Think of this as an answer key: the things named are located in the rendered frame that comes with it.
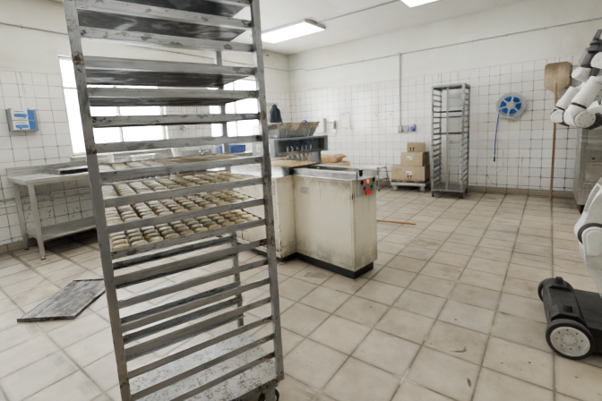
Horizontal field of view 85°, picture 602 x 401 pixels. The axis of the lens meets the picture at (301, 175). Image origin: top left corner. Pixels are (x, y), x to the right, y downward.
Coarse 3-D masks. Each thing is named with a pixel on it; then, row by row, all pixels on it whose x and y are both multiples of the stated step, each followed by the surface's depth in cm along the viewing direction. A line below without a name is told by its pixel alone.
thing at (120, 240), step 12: (204, 216) 153; (216, 216) 152; (228, 216) 150; (240, 216) 153; (252, 216) 149; (144, 228) 137; (156, 228) 141; (168, 228) 135; (180, 228) 134; (192, 228) 136; (204, 228) 133; (120, 240) 123; (132, 240) 123; (144, 240) 122; (156, 240) 121
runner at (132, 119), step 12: (96, 120) 105; (108, 120) 107; (120, 120) 108; (132, 120) 110; (144, 120) 112; (156, 120) 114; (168, 120) 117; (180, 120) 119; (192, 120) 121; (204, 120) 124; (216, 120) 126; (228, 120) 129; (240, 120) 132
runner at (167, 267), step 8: (264, 240) 143; (232, 248) 135; (240, 248) 137; (248, 248) 139; (200, 256) 128; (208, 256) 129; (216, 256) 131; (168, 264) 121; (176, 264) 123; (184, 264) 124; (192, 264) 126; (136, 272) 115; (144, 272) 117; (152, 272) 118; (160, 272) 120; (120, 280) 113; (128, 280) 114
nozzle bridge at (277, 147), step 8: (312, 136) 320; (320, 136) 328; (256, 144) 305; (272, 144) 289; (280, 144) 304; (288, 144) 311; (304, 144) 325; (312, 144) 333; (320, 144) 339; (256, 152) 307; (272, 152) 290; (280, 152) 305; (288, 152) 305; (296, 152) 311; (304, 152) 319; (312, 152) 350; (320, 152) 345; (312, 160) 352; (320, 160) 346
